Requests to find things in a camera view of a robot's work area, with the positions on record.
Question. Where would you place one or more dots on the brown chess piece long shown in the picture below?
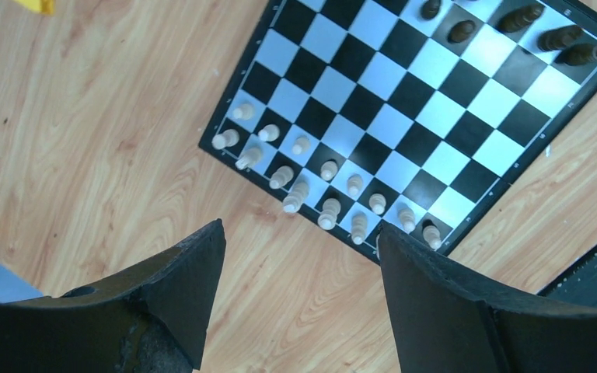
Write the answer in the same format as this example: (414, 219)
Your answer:
(560, 38)

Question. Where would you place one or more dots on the white chess rook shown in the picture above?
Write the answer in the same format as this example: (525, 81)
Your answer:
(226, 139)

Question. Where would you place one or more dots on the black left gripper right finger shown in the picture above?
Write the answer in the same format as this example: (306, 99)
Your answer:
(447, 317)

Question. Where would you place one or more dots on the black white chess board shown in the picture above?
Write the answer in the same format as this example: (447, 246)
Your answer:
(391, 117)

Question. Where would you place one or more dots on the yellow triangle toy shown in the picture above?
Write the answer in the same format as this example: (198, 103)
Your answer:
(45, 7)

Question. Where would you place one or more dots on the brown chess piece crossed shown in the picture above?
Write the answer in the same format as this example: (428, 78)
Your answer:
(520, 18)

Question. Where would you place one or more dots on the white chess pawn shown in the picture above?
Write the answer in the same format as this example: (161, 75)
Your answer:
(243, 111)

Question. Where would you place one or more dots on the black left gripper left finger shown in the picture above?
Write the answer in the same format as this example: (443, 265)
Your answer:
(150, 317)

